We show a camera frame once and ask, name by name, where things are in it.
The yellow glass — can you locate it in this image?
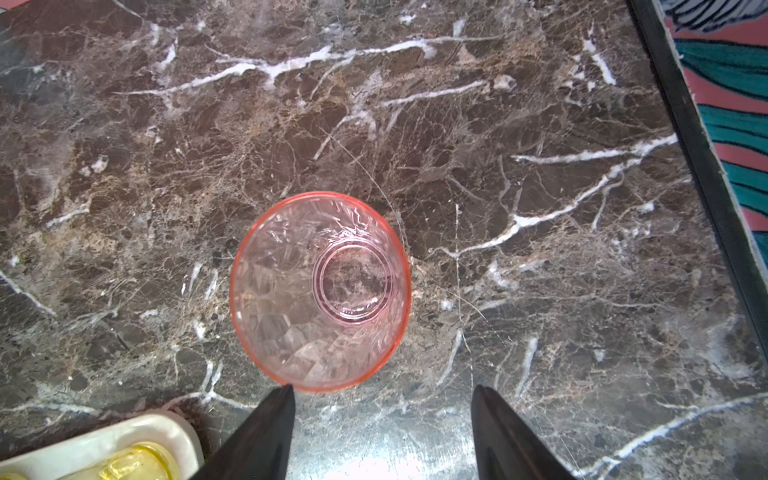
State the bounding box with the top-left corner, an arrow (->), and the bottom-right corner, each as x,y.
60,442 -> 181,480

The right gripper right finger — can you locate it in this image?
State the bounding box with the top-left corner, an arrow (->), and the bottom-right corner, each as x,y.
471,385 -> 575,480

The beige square tray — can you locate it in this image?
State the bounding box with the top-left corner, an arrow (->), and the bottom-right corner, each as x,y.
1,410 -> 204,479

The right black frame post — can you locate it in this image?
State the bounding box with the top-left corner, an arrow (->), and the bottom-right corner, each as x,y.
626,1 -> 767,357

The pink glass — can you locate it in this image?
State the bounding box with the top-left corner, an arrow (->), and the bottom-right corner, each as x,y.
229,191 -> 412,392

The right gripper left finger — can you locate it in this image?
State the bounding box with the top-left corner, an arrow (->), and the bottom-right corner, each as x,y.
191,385 -> 296,480

